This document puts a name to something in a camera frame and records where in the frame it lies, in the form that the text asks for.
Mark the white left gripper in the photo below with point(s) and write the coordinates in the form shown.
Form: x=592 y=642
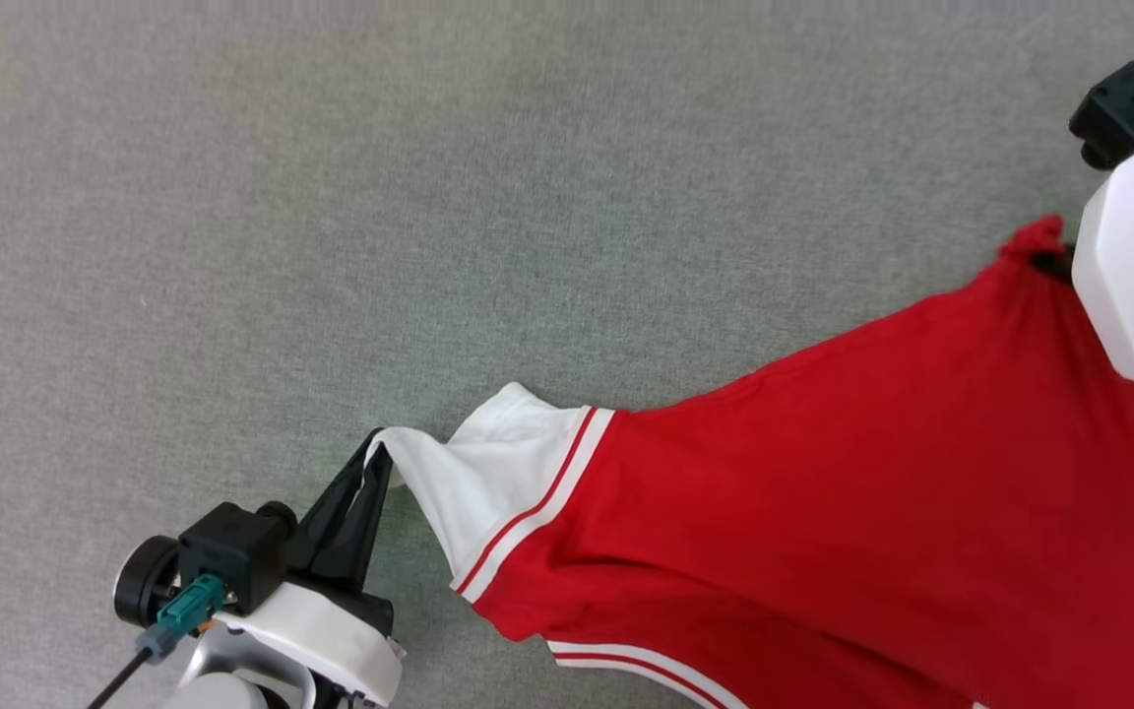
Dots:
x=331 y=635

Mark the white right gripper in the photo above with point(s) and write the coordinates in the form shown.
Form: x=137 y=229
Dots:
x=1128 y=256

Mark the red and white jersey garment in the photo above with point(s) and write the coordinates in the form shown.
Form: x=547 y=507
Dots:
x=872 y=492

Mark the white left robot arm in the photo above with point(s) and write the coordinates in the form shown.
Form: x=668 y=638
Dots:
x=222 y=679

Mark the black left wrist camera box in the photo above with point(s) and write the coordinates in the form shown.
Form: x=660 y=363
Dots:
x=232 y=551

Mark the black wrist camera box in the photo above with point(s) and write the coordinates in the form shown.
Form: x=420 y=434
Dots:
x=232 y=551
x=1113 y=108

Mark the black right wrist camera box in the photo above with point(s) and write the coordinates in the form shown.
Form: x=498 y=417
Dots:
x=1113 y=108

